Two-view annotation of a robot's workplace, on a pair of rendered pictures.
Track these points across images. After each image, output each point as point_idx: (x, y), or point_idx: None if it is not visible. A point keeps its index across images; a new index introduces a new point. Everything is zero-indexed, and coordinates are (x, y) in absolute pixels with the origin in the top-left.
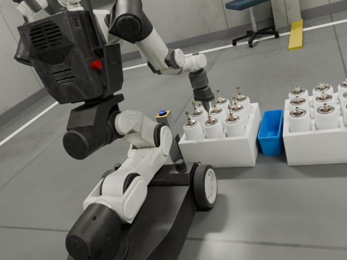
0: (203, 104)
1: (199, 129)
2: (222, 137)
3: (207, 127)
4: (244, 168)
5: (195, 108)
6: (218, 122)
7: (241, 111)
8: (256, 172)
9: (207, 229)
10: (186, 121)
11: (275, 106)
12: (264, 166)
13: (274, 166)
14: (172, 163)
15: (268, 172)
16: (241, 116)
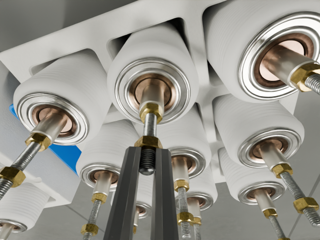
0: (163, 197)
1: (216, 51)
2: (97, 44)
3: (149, 46)
4: (77, 14)
5: (282, 174)
6: (115, 100)
7: (77, 166)
8: (40, 9)
9: None
10: (303, 152)
11: None
12: (41, 35)
13: (22, 43)
14: None
15: (15, 15)
16: (83, 149)
